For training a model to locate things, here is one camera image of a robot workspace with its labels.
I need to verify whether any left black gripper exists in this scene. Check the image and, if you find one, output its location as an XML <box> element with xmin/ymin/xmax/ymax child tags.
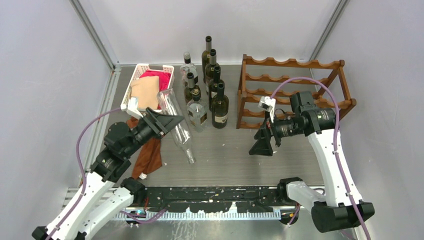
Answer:
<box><xmin>124</xmin><ymin>106</ymin><xmax>185</xmax><ymax>157</ymax></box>

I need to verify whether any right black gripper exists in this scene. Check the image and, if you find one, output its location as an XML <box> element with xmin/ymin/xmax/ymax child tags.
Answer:
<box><xmin>249</xmin><ymin>109</ymin><xmax>304</xmax><ymax>156</ymax></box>

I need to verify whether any clear glass wine bottle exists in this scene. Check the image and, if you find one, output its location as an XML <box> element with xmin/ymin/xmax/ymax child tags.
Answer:
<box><xmin>157</xmin><ymin>88</ymin><xmax>196</xmax><ymax>164</ymax></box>

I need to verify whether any clear square liquor bottle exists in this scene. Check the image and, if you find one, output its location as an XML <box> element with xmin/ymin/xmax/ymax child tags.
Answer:
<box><xmin>187</xmin><ymin>88</ymin><xmax>208</xmax><ymax>133</ymax></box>

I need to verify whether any brown wooden wine rack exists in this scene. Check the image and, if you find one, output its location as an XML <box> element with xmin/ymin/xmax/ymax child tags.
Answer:
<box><xmin>236</xmin><ymin>54</ymin><xmax>357</xmax><ymax>129</ymax></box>

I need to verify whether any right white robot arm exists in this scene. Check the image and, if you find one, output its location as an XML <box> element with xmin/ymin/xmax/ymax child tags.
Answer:
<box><xmin>248</xmin><ymin>91</ymin><xmax>375</xmax><ymax>233</ymax></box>

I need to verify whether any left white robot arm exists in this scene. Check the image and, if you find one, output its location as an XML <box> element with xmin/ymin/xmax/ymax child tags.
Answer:
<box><xmin>31</xmin><ymin>108</ymin><xmax>184</xmax><ymax>240</ymax></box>

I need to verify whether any brown bottle gold cap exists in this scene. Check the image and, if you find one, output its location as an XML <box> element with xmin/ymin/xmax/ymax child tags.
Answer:
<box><xmin>184</xmin><ymin>72</ymin><xmax>201</xmax><ymax>103</ymax></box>

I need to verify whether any clear bottle black cap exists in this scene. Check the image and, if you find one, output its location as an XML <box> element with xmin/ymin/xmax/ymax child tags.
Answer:
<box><xmin>180</xmin><ymin>51</ymin><xmax>199</xmax><ymax>87</ymax></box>

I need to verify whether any dark wine bottle front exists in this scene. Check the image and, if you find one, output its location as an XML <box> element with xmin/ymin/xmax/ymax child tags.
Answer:
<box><xmin>211</xmin><ymin>83</ymin><xmax>229</xmax><ymax>129</ymax></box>

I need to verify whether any dark wine bottle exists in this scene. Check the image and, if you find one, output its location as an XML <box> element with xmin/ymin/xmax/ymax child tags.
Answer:
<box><xmin>211</xmin><ymin>83</ymin><xmax>229</xmax><ymax>129</ymax></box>
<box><xmin>208</xmin><ymin>65</ymin><xmax>224</xmax><ymax>111</ymax></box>
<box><xmin>201</xmin><ymin>35</ymin><xmax>212</xmax><ymax>74</ymax></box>
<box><xmin>205</xmin><ymin>48</ymin><xmax>218</xmax><ymax>95</ymax></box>

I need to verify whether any dark wine bottle back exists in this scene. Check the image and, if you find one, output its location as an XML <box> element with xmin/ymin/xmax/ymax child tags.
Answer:
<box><xmin>201</xmin><ymin>35</ymin><xmax>212</xmax><ymax>74</ymax></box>

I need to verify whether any beige folded cloth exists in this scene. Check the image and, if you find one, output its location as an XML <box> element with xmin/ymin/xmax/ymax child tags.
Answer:
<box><xmin>130</xmin><ymin>76</ymin><xmax>160</xmax><ymax>110</ymax></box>

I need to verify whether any brown cloth on table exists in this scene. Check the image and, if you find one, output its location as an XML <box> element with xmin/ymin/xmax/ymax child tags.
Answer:
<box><xmin>131</xmin><ymin>137</ymin><xmax>162</xmax><ymax>179</ymax></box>

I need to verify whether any pink red cloth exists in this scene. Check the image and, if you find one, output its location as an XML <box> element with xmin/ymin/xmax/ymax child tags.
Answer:
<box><xmin>139</xmin><ymin>70</ymin><xmax>171</xmax><ymax>110</ymax></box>

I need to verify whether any white plastic basket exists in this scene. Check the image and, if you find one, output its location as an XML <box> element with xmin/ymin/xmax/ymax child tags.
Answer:
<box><xmin>120</xmin><ymin>63</ymin><xmax>175</xmax><ymax>114</ymax></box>

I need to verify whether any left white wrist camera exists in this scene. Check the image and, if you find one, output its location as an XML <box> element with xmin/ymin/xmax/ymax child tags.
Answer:
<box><xmin>125</xmin><ymin>97</ymin><xmax>144</xmax><ymax>120</ymax></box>

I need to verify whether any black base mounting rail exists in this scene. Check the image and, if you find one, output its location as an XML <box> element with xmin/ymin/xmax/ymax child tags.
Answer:
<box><xmin>129</xmin><ymin>186</ymin><xmax>296</xmax><ymax>213</ymax></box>

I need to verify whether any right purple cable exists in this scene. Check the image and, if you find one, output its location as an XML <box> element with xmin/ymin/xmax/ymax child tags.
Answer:
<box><xmin>269</xmin><ymin>76</ymin><xmax>373</xmax><ymax>240</ymax></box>

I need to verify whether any purple cable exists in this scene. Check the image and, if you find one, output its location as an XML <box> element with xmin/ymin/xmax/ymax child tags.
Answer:
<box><xmin>269</xmin><ymin>76</ymin><xmax>373</xmax><ymax>240</ymax></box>
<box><xmin>44</xmin><ymin>107</ymin><xmax>167</xmax><ymax>240</ymax></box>

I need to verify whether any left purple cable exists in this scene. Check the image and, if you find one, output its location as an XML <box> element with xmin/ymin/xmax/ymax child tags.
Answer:
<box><xmin>44</xmin><ymin>107</ymin><xmax>167</xmax><ymax>240</ymax></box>

